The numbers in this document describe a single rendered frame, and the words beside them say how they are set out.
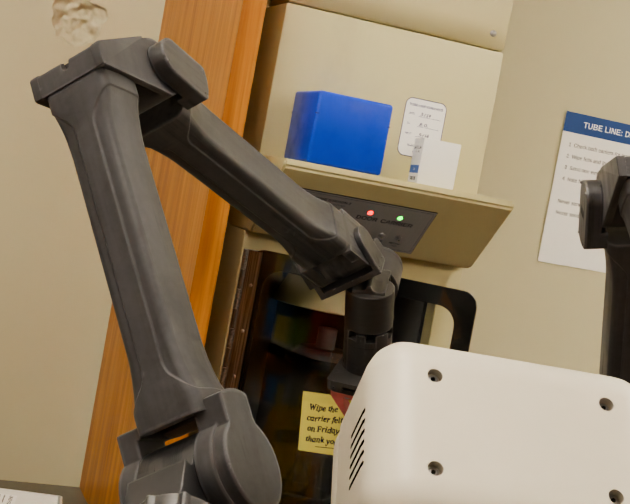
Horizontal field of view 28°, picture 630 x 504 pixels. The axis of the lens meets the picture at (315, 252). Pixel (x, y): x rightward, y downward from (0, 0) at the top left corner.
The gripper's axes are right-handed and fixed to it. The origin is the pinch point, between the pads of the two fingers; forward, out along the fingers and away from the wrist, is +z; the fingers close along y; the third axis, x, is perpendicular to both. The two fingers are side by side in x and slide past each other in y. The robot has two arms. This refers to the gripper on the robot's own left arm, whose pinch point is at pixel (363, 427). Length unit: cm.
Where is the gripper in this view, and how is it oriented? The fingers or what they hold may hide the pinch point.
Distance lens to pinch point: 154.9
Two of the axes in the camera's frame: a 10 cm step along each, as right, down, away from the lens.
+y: -3.6, 4.1, -8.4
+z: -0.2, 8.9, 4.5
